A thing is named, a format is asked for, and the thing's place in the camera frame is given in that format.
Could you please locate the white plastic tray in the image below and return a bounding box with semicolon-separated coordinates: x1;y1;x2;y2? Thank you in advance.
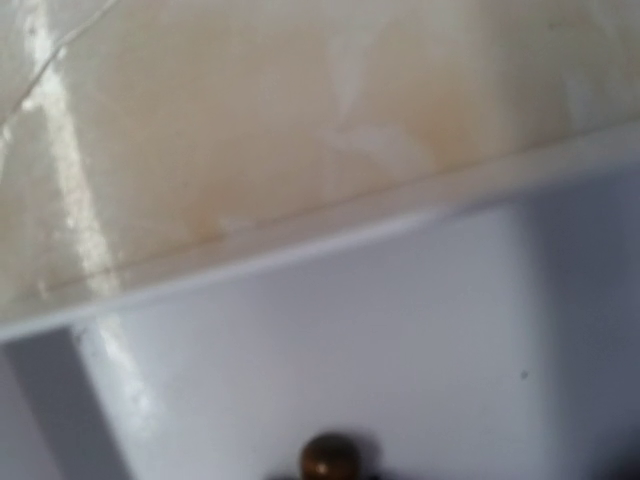
1;122;639;479

